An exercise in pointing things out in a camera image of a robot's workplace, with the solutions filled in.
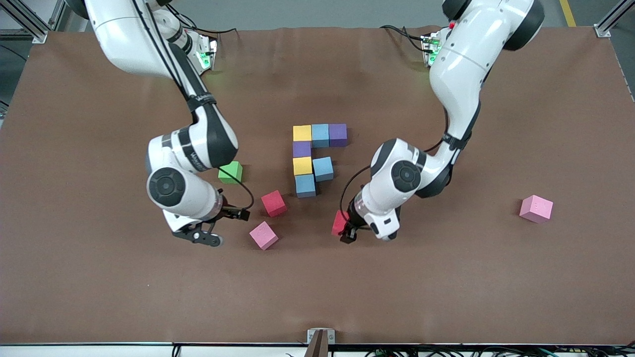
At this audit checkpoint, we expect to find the blue foam cube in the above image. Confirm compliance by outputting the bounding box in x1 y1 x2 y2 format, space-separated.
311 123 330 149
313 157 334 182
295 174 317 198

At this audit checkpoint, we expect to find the red foam cube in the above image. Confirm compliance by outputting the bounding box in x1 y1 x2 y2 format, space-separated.
261 190 288 217
331 210 351 236

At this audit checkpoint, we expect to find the black cable bundle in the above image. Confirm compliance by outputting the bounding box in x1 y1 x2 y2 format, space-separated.
283 346 635 357

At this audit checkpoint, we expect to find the brown table mat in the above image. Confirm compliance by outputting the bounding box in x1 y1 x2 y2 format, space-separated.
0 26 635 346

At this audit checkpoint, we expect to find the aluminium frame profile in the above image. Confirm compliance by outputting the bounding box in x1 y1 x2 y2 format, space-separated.
0 0 75 44
594 0 635 38

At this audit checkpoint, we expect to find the grey metal camera bracket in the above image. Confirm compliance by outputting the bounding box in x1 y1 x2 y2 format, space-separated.
307 328 336 357

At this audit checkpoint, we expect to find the pink foam cube with dimples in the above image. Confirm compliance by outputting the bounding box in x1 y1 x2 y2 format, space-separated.
519 194 554 224

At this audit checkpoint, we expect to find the green foam cube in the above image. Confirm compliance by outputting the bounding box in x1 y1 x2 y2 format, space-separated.
218 161 244 184

